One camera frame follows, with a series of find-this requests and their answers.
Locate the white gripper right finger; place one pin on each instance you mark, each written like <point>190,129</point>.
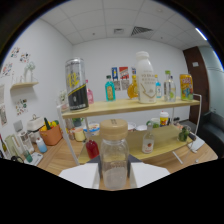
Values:
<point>148,173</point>

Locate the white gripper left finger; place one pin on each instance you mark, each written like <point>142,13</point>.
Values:
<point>81,175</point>

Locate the white milk bottle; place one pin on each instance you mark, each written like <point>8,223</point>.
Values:
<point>146,80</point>

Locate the green cup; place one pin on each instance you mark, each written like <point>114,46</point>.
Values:
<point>28,156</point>

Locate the red liquid bottle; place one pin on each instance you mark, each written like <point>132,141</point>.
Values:
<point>92,148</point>

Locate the clear bottle red label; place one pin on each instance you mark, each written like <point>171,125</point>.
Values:
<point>148,143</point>

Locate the blue patterned bowl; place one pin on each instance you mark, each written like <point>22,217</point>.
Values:
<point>92,129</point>

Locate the small blue white bottle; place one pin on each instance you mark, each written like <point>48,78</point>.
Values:
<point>41,146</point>

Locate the small green glass jar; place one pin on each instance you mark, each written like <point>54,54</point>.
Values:
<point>184,134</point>

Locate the white notebook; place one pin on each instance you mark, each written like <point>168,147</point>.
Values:
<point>197,143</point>

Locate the green toy cucumber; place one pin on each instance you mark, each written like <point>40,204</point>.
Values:
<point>47,123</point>

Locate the black armchair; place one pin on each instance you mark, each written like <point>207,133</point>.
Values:
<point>213,133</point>

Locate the pink bottle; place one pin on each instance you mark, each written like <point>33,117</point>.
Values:
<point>90,95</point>

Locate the clear bottle green cap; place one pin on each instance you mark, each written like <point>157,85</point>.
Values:
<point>170,88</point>

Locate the yellow cartoon can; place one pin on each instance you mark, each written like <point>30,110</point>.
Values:
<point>186,87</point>

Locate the brown door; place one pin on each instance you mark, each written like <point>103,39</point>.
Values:
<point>196,83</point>

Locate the ceiling air vent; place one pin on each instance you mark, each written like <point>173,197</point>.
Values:
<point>141,30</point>

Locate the ceiling light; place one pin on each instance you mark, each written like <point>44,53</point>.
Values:
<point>201,34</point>

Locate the white-frame wooden shelf rack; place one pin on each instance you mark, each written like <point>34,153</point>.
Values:
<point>133,104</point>

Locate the red wall poster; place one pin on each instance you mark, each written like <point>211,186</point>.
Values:
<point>124,72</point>

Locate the blue wall poster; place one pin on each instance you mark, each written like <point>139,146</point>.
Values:
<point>114,73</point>

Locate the wooden wall shelf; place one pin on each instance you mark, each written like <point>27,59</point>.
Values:
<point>24,85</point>

